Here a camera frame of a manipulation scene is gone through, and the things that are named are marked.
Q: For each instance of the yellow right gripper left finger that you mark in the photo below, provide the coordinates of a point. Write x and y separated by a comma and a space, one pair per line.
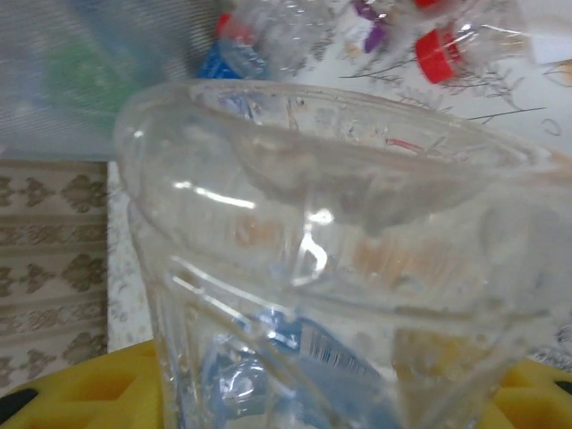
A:
89, 393

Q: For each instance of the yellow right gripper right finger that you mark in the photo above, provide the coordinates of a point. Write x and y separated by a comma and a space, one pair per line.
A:
545, 402

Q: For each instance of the blue barcode label clear bottle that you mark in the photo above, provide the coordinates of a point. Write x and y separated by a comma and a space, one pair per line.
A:
313, 223

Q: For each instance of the blue label white cap bottle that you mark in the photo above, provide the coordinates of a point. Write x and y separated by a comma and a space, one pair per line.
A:
214, 64

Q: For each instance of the white red-print label bottle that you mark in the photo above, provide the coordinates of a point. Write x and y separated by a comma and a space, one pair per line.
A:
433, 58

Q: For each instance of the small red label bottle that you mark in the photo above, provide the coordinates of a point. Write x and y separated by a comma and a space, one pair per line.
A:
429, 2

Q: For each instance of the grey waste bin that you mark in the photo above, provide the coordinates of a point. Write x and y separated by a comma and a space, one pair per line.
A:
67, 116

